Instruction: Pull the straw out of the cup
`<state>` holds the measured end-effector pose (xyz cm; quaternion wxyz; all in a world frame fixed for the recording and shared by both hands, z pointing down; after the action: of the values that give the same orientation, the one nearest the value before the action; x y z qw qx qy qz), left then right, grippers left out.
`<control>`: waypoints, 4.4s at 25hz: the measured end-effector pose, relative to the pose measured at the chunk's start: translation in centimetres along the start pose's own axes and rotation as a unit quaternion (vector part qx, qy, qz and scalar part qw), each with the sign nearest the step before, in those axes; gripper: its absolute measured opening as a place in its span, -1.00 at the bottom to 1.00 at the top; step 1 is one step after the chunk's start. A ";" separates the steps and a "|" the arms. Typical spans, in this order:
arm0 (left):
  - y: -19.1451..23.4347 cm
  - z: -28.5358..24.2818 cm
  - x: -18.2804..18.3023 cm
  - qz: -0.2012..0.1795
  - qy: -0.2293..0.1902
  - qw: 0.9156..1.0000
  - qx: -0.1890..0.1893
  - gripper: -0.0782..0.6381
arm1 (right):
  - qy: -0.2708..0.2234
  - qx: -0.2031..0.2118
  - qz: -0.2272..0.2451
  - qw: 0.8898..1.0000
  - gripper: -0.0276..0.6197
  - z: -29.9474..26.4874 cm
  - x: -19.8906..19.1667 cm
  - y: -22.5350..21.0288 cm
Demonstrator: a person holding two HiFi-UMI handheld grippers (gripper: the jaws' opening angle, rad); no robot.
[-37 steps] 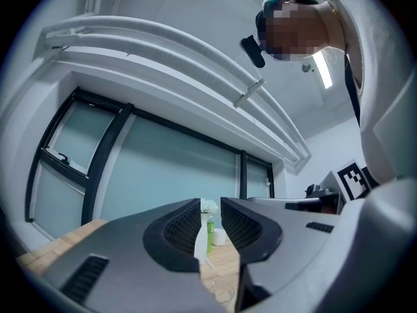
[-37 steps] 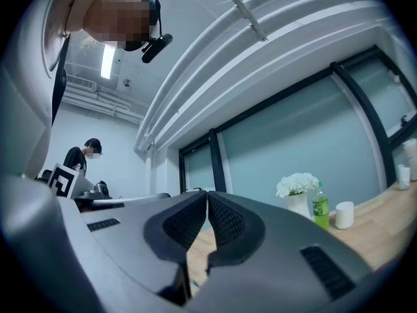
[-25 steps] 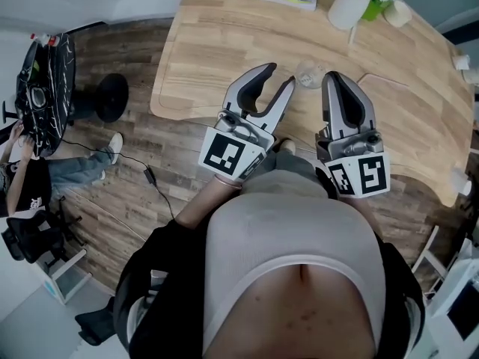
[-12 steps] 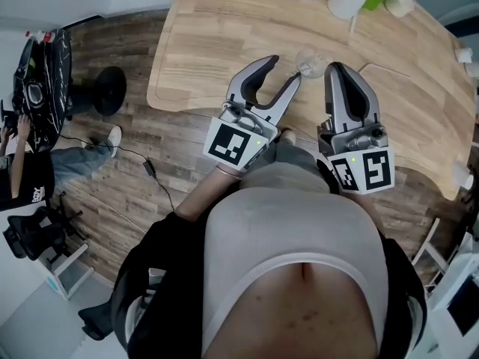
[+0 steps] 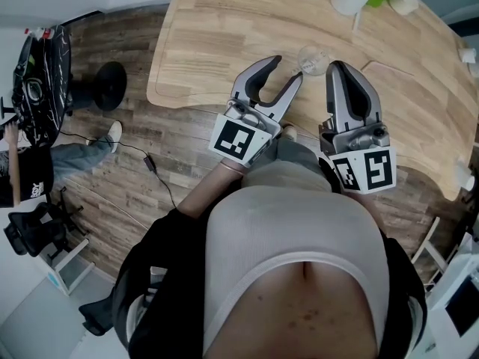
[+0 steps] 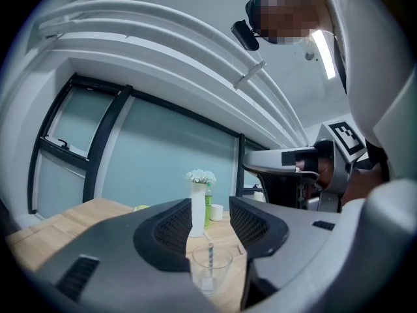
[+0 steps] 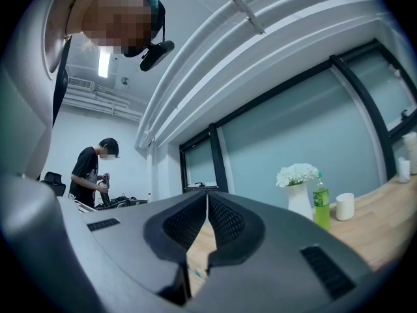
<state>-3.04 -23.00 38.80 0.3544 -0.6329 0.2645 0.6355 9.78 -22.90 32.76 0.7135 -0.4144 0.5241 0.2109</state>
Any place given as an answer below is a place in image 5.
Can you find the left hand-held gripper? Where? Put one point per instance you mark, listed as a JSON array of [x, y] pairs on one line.
[[232, 140]]

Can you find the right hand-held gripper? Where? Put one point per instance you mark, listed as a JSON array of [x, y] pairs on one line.
[[378, 167]]

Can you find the clear glass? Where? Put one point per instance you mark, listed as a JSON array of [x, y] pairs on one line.
[[312, 56]]

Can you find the person's right forearm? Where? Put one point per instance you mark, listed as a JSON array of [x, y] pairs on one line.
[[368, 204]]

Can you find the person's left forearm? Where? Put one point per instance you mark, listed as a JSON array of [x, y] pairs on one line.
[[202, 193]]

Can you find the small white cup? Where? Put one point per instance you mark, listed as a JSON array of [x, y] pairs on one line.
[[404, 0]]

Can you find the person's beige shoe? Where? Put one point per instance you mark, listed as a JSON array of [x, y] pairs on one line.
[[290, 131]]

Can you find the person's grey trousers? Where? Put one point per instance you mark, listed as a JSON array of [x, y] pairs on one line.
[[295, 163]]

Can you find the small white box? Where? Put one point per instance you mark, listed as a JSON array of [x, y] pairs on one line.
[[467, 55]]

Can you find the person's white crop top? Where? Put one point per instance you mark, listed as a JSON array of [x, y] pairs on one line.
[[292, 219]]

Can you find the person's black jacket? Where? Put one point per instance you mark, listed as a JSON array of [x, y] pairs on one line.
[[168, 275]]

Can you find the black marbled round table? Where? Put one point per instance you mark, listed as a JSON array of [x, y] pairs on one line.
[[48, 88]]

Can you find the white machine dark screen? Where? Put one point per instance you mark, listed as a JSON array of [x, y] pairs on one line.
[[438, 312]]

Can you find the red-capped plastic bottle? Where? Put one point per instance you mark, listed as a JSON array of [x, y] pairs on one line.
[[41, 33]]

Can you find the black headset green accents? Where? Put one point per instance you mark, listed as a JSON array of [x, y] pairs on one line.
[[28, 58]]

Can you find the white open cabinet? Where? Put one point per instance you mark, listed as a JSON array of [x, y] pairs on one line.
[[71, 252]]

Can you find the black office chair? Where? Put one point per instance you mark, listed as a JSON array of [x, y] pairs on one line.
[[33, 226]]

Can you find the white metal frame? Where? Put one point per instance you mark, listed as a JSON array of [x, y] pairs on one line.
[[430, 245]]

